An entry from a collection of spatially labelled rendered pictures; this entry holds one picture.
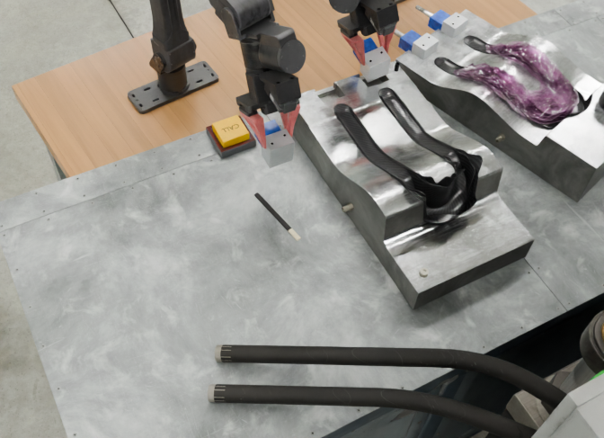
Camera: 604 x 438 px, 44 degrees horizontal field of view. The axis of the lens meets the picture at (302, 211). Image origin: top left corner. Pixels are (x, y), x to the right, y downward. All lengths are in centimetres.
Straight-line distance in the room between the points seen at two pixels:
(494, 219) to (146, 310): 67
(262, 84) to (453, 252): 46
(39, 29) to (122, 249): 187
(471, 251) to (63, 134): 88
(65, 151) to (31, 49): 153
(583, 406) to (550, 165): 103
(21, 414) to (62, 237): 85
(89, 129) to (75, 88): 13
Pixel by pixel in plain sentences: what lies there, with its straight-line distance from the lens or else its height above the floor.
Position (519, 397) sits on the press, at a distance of 136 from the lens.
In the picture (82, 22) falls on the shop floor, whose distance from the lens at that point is 320.
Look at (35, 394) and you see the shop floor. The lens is 224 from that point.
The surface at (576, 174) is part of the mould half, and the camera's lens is 157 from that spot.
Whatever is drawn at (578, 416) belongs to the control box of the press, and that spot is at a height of 147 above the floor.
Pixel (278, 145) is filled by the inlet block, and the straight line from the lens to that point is 137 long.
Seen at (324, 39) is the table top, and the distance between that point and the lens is 183.
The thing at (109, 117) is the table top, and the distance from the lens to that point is 167.
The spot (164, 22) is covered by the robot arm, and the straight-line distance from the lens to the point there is 153.
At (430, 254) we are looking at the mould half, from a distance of 137.
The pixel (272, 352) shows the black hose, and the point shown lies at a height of 85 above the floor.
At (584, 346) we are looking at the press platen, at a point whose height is 101.
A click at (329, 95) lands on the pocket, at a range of 160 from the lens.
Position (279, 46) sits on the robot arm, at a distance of 123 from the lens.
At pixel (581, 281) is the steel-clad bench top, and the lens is 150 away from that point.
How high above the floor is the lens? 198
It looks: 54 degrees down
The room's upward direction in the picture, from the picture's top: 4 degrees clockwise
